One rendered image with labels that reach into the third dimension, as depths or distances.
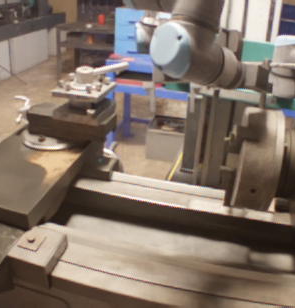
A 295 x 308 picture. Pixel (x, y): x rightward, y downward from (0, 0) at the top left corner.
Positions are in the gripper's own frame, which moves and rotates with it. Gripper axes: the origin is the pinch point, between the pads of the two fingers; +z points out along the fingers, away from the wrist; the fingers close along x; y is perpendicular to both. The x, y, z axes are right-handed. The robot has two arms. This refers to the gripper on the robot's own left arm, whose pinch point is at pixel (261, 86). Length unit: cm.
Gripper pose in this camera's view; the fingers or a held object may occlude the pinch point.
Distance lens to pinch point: 88.3
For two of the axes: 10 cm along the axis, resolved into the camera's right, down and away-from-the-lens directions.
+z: 7.3, 0.8, 6.8
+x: 6.6, 1.6, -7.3
